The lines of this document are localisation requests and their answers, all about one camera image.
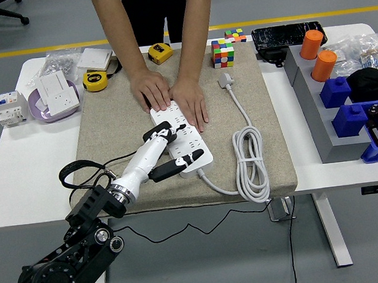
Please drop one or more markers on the person's left hand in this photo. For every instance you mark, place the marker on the person's left hand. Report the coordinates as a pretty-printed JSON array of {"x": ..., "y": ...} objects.
[{"x": 191, "y": 102}]

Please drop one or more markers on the flat white switch plate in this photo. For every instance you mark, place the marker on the flat white switch plate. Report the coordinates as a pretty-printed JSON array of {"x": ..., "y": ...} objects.
[{"x": 94, "y": 58}]

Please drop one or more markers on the person's right hand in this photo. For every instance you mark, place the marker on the person's right hand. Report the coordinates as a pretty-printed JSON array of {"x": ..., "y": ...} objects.
[{"x": 151, "y": 89}]

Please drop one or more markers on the purple bowl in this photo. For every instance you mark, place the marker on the purple bowl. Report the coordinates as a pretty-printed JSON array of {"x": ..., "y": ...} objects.
[{"x": 53, "y": 118}]

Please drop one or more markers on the clear plastic parts bag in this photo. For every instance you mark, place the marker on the clear plastic parts bag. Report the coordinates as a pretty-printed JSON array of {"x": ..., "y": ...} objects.
[{"x": 345, "y": 50}]

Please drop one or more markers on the white circuit breaker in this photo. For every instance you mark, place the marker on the white circuit breaker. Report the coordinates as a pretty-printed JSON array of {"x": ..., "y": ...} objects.
[{"x": 10, "y": 109}]

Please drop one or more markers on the orange cylinder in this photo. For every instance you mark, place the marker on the orange cylinder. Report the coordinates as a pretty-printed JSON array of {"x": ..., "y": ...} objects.
[
  {"x": 311, "y": 46},
  {"x": 323, "y": 66}
]

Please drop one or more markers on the blue peg block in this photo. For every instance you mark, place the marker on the blue peg block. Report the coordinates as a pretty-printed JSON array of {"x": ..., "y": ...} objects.
[
  {"x": 349, "y": 121},
  {"x": 334, "y": 94}
]

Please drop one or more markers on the metal under-table bracket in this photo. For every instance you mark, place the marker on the metal under-table bracket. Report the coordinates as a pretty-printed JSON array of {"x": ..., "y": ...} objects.
[{"x": 277, "y": 211}]

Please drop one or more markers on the black cloth bundle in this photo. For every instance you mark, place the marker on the black cloth bundle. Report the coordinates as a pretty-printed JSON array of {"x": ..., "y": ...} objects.
[{"x": 372, "y": 83}]

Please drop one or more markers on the black round knob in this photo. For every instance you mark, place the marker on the black round knob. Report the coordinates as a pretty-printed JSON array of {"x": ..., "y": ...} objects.
[{"x": 374, "y": 110}]

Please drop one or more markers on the round yellow tape measure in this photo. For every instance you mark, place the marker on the round yellow tape measure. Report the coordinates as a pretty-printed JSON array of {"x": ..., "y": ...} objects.
[{"x": 94, "y": 81}]

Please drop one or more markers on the black pouch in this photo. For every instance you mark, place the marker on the black pouch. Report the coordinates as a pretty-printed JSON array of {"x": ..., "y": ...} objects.
[{"x": 271, "y": 56}]

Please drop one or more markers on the small colourful puzzle cube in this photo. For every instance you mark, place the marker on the small colourful puzzle cube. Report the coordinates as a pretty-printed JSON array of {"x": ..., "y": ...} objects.
[{"x": 235, "y": 36}]

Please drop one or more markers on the large colourful puzzle cube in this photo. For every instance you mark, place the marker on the large colourful puzzle cube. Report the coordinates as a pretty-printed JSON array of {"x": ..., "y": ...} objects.
[{"x": 223, "y": 55}]

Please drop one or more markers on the black crackled tray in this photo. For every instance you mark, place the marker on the black crackled tray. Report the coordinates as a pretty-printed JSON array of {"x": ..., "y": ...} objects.
[{"x": 279, "y": 37}]

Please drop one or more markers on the clear bag of screws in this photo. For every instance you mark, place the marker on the clear bag of screws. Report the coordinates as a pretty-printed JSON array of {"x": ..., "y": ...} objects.
[{"x": 59, "y": 62}]

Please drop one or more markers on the white wall socket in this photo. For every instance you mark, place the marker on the white wall socket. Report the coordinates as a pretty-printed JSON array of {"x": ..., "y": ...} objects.
[{"x": 64, "y": 102}]

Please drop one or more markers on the clear bag of resistors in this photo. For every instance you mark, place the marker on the clear bag of resistors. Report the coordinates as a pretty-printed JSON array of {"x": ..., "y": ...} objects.
[{"x": 374, "y": 57}]

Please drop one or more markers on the white switch panel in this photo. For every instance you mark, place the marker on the white switch panel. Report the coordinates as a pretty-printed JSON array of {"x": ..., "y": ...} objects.
[{"x": 52, "y": 83}]

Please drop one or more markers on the person's left forearm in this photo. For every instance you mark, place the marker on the person's left forearm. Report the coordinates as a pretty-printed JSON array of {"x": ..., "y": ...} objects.
[{"x": 197, "y": 29}]

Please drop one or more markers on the white power strip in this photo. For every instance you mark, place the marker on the white power strip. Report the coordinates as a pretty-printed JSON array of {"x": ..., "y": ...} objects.
[{"x": 192, "y": 136}]

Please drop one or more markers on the square yellow tape measure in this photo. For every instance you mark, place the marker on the square yellow tape measure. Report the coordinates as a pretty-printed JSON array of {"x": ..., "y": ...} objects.
[{"x": 159, "y": 54}]

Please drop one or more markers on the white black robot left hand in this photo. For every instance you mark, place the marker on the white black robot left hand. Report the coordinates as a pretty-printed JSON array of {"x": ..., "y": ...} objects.
[{"x": 143, "y": 159}]

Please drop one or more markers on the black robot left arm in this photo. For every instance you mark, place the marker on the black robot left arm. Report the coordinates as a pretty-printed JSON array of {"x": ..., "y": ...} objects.
[{"x": 90, "y": 199}]

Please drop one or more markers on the person's body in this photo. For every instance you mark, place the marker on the person's body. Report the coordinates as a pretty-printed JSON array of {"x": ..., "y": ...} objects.
[{"x": 145, "y": 11}]

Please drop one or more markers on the grey-brown fabric mat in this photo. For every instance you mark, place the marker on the grey-brown fabric mat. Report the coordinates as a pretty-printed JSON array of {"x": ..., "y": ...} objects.
[{"x": 122, "y": 121}]

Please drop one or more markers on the grey stepped block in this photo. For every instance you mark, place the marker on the grey stepped block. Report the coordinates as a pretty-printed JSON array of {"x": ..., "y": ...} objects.
[{"x": 314, "y": 111}]

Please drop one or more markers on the person's right forearm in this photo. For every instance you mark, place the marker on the person's right forearm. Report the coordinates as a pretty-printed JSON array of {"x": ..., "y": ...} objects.
[{"x": 120, "y": 30}]

